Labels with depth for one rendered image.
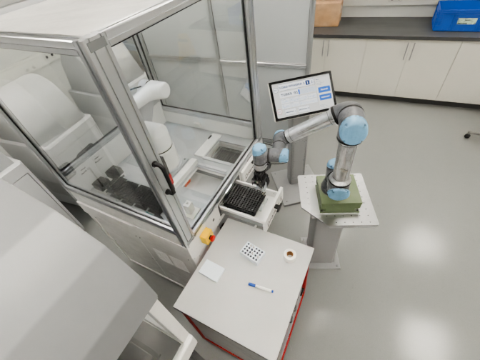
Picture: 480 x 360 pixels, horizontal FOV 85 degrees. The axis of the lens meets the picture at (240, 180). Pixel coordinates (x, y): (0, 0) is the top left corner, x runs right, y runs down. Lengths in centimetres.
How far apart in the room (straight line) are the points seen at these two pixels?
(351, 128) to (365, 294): 152
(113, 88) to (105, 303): 59
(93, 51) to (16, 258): 53
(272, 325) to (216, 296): 32
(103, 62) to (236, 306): 122
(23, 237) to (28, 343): 22
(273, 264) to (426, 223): 176
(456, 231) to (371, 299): 106
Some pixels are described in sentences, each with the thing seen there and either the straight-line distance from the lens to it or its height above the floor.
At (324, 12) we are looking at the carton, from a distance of 434.
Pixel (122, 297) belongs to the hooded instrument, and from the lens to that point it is 81.
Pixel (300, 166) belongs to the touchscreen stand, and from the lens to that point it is 276.
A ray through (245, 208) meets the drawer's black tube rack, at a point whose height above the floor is 87.
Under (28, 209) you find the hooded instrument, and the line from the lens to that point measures 79.
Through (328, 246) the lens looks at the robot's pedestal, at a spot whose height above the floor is 29.
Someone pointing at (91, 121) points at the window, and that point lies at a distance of 113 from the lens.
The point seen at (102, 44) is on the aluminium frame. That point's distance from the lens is 89.
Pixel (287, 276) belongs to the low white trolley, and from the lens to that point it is 155.
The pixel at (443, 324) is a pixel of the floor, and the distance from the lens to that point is 254.
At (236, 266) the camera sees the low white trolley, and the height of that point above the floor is 76.
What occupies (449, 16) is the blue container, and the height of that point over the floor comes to 105.
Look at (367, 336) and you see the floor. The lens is 233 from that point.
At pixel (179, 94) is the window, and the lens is 115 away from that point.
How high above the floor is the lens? 218
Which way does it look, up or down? 46 degrees down
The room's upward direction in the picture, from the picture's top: 9 degrees counter-clockwise
